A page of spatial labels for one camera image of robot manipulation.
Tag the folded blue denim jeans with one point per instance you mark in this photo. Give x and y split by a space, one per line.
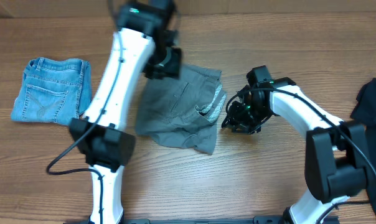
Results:
53 91

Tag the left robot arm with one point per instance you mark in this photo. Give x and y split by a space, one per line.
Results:
142 43

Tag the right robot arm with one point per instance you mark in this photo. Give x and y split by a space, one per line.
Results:
337 164

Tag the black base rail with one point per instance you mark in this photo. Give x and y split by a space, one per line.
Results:
200 221

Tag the grey shorts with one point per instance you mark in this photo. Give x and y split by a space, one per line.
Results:
183 112

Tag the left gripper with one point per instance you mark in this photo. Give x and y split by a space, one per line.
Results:
172 70

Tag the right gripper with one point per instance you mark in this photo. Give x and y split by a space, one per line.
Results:
235 121

